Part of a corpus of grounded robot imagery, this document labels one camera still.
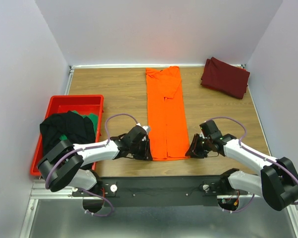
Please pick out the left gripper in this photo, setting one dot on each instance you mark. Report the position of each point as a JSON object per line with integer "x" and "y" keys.
{"x": 144, "y": 148}

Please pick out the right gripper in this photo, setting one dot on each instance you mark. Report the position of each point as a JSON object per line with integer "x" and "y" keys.
{"x": 197, "y": 146}

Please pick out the aluminium frame rail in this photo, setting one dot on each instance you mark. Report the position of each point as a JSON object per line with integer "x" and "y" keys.
{"x": 39, "y": 192}

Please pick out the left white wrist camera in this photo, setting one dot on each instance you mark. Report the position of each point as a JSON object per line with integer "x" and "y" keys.
{"x": 145, "y": 127}

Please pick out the folded maroon t shirt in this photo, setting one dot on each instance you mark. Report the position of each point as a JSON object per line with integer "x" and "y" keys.
{"x": 225, "y": 78}

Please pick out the green t shirt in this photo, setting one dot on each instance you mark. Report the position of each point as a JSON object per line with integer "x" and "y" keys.
{"x": 79, "y": 129}

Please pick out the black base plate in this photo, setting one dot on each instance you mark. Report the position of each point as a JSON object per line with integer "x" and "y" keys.
{"x": 164, "y": 191}

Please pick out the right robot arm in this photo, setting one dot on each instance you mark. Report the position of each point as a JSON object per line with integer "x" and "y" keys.
{"x": 275, "y": 180}

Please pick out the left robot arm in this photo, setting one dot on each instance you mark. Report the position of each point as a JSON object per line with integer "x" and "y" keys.
{"x": 62, "y": 165}

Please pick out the black t shirt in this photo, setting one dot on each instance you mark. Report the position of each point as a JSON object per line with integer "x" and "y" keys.
{"x": 50, "y": 131}

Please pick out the orange t shirt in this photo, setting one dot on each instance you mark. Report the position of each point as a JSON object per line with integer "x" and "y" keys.
{"x": 169, "y": 140}

